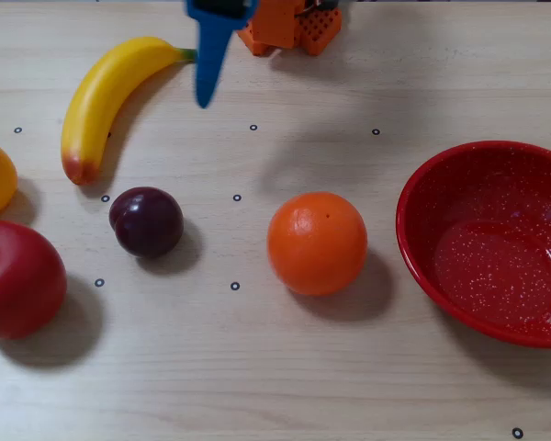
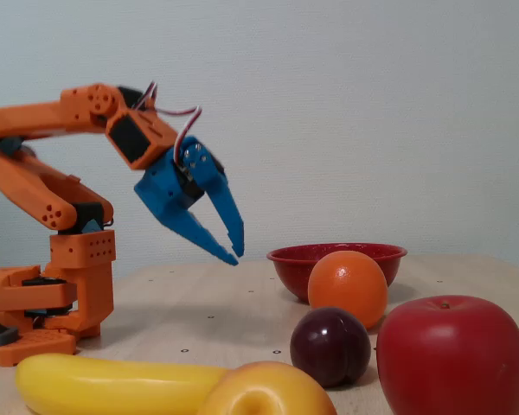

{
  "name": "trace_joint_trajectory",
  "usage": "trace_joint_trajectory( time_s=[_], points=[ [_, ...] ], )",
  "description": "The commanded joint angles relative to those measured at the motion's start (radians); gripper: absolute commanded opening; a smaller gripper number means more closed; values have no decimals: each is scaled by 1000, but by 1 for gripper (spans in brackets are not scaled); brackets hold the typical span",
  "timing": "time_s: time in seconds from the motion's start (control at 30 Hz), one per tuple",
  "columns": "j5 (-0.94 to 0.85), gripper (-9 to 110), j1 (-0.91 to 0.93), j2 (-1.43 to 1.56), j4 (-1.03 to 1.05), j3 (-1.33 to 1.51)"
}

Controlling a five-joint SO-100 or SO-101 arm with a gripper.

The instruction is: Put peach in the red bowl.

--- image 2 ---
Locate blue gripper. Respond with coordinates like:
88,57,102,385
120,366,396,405
133,136,246,267

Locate yellow orange toy peach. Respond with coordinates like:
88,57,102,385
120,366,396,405
196,361,338,415

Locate orange robot base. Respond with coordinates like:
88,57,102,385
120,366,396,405
0,228,117,368

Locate red speckled bowl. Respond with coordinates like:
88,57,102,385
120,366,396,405
266,242,408,303

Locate orange toy orange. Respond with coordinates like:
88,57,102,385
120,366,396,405
307,250,389,330

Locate dark purple toy plum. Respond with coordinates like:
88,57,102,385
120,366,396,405
289,307,372,389

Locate yellow toy banana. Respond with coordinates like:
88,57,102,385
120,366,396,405
15,353,230,415

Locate dark grey table clamp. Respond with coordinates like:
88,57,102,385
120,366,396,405
0,314,19,348

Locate red toy apple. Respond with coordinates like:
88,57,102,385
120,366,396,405
375,295,519,415

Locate white red servo cable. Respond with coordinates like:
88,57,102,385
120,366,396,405
131,80,203,168

